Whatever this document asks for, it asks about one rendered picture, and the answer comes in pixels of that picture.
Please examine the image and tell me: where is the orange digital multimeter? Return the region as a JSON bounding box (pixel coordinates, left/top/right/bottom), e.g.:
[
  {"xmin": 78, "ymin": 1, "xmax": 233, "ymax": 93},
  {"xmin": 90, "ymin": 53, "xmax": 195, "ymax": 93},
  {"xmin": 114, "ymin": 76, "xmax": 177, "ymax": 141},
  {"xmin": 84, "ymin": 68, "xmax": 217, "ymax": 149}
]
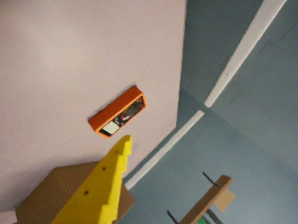
[{"xmin": 89, "ymin": 86, "xmax": 147, "ymax": 139}]

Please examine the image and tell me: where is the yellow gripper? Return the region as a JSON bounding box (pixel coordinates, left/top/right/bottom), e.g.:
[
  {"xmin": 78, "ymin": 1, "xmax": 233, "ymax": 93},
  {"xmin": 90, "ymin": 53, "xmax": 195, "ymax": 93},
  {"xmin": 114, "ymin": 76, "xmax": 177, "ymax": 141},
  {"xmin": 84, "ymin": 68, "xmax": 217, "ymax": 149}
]
[{"xmin": 50, "ymin": 135, "xmax": 132, "ymax": 224}]

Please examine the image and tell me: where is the brown cardboard box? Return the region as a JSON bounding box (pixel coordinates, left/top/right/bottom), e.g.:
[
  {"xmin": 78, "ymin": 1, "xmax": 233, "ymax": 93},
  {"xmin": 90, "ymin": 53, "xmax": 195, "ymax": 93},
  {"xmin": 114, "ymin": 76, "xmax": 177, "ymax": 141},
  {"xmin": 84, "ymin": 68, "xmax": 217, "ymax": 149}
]
[{"xmin": 15, "ymin": 160, "xmax": 136, "ymax": 224}]

